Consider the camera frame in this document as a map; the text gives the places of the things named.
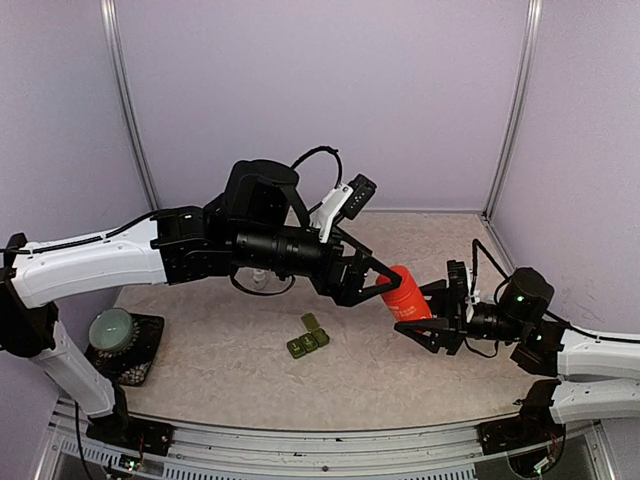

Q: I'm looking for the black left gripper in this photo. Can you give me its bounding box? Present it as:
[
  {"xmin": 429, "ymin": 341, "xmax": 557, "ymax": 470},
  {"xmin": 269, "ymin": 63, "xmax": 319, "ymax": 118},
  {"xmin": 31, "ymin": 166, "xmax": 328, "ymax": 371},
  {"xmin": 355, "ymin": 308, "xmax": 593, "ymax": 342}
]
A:
[{"xmin": 233, "ymin": 225, "xmax": 405, "ymax": 309}]

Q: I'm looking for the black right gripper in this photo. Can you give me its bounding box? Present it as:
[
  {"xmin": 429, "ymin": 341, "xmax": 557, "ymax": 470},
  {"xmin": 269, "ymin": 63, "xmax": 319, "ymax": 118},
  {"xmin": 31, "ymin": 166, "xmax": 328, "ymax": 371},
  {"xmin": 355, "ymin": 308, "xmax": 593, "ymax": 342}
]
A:
[{"xmin": 395, "ymin": 280, "xmax": 526, "ymax": 357}]

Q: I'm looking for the red cylindrical can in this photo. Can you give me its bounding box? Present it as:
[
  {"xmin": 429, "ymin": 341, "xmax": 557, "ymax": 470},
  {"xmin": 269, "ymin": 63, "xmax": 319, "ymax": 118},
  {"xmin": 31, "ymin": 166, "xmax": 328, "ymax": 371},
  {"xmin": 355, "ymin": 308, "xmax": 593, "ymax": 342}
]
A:
[{"xmin": 381, "ymin": 265, "xmax": 432, "ymax": 322}]

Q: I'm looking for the green pill organizer box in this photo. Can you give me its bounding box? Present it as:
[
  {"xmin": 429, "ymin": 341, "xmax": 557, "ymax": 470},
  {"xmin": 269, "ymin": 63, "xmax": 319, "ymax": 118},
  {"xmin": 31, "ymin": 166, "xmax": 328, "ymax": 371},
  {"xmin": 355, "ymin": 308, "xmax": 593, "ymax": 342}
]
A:
[{"xmin": 286, "ymin": 312, "xmax": 330, "ymax": 359}]

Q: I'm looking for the small white bottle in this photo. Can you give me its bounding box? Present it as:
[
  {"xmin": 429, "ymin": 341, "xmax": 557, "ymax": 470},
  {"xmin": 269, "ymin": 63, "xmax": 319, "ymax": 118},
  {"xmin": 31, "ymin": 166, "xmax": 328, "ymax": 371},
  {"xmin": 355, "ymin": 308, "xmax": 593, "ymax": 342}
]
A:
[{"xmin": 252, "ymin": 269, "xmax": 268, "ymax": 291}]

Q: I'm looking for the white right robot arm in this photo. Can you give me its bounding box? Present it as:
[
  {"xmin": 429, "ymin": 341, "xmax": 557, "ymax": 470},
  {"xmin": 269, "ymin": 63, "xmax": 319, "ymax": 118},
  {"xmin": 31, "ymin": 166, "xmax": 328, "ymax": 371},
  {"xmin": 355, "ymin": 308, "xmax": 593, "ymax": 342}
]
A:
[{"xmin": 394, "ymin": 261, "xmax": 639, "ymax": 444}]

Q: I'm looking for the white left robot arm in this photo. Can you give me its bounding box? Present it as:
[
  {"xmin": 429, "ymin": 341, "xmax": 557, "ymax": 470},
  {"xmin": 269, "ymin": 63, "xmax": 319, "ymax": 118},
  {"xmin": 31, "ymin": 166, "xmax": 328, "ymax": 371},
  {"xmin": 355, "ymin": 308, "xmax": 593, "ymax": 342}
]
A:
[{"xmin": 1, "ymin": 159, "xmax": 401, "ymax": 445}]

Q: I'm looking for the black square tray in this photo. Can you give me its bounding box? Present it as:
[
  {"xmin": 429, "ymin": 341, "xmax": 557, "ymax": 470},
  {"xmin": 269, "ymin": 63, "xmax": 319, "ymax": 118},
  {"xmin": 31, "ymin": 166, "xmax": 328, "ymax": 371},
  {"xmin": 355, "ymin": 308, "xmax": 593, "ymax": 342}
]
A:
[{"xmin": 85, "ymin": 314, "xmax": 165, "ymax": 387}]

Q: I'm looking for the green ceramic bowl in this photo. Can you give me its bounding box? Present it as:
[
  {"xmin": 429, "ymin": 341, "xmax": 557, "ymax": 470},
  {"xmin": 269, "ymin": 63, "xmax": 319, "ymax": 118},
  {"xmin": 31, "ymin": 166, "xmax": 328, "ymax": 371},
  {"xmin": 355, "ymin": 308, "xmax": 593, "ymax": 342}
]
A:
[{"xmin": 88, "ymin": 308, "xmax": 134, "ymax": 353}]

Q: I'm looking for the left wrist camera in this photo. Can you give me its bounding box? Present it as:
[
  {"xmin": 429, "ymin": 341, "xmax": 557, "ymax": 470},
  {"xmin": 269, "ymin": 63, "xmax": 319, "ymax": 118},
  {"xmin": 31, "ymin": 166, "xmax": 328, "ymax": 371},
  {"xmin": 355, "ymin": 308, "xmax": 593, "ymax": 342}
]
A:
[{"xmin": 310, "ymin": 174, "xmax": 377, "ymax": 244}]

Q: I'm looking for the front aluminium rail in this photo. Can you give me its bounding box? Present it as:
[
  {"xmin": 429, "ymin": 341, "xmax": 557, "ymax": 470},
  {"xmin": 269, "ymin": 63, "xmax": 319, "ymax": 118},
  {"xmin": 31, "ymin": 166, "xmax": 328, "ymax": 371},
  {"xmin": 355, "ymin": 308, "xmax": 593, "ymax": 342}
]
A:
[{"xmin": 46, "ymin": 401, "xmax": 614, "ymax": 479}]

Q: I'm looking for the right aluminium frame post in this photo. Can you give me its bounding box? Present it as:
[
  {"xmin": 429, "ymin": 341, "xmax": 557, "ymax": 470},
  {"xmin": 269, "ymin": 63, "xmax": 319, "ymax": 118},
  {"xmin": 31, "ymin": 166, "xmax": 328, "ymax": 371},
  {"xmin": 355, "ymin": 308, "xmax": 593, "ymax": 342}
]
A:
[{"xmin": 483, "ymin": 0, "xmax": 544, "ymax": 223}]

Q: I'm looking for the aluminium frame post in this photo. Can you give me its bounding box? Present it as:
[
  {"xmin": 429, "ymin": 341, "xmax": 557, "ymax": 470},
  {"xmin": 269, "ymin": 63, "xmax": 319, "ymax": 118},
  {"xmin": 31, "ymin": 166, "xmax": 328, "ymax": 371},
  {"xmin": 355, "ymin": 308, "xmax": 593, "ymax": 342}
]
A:
[
  {"xmin": 483, "ymin": 0, "xmax": 544, "ymax": 223},
  {"xmin": 100, "ymin": 0, "xmax": 161, "ymax": 210}
]

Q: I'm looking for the left aluminium frame post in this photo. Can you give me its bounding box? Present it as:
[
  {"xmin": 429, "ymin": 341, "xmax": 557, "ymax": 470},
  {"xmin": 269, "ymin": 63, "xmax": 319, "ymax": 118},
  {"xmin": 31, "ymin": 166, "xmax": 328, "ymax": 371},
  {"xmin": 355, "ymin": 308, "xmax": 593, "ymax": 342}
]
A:
[{"xmin": 100, "ymin": 0, "xmax": 161, "ymax": 210}]

